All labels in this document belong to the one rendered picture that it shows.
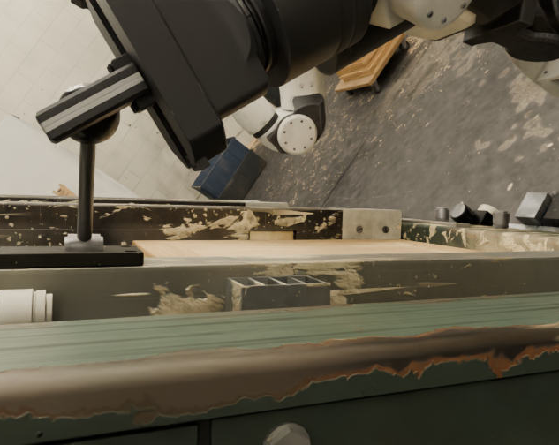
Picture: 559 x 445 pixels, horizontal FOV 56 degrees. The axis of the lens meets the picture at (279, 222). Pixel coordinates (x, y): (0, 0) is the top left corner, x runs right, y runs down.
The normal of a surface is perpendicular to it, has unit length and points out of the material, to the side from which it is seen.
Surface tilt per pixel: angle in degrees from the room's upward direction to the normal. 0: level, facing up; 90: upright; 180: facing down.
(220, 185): 90
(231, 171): 90
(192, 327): 58
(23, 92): 90
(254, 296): 89
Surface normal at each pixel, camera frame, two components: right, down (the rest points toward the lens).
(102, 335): 0.04, -1.00
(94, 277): 0.39, 0.06
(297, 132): 0.18, 0.34
